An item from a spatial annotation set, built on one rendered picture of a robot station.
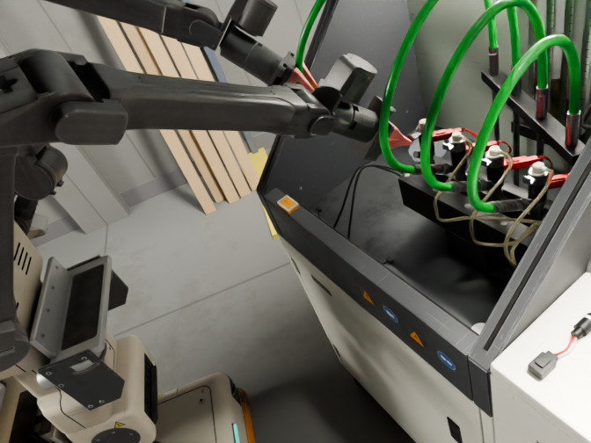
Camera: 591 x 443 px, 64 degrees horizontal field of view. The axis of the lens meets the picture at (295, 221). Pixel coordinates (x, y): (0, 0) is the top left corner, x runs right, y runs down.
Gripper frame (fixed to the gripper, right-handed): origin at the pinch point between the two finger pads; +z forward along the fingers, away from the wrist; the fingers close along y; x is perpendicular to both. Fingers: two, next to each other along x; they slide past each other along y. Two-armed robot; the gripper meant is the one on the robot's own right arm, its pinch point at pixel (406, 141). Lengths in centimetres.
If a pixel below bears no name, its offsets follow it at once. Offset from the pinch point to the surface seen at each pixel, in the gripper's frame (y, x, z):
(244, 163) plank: -83, 167, 44
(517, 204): 2.2, -23.6, 5.9
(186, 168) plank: -96, 168, 13
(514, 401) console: -19.6, -42.8, 5.7
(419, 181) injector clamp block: -7.3, 1.3, 9.7
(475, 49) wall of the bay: 19.8, 20.2, 20.8
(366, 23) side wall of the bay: 14.3, 35.5, 1.1
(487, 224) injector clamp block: -5.2, -16.6, 12.1
